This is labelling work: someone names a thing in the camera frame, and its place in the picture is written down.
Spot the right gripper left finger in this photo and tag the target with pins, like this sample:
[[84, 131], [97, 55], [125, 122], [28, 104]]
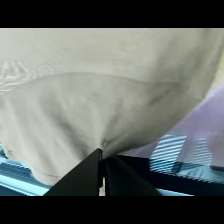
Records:
[[83, 180]]

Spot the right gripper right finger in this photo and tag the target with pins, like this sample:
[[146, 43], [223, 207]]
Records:
[[126, 181]]

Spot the brown T-shirt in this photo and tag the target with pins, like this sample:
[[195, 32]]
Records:
[[100, 83]]

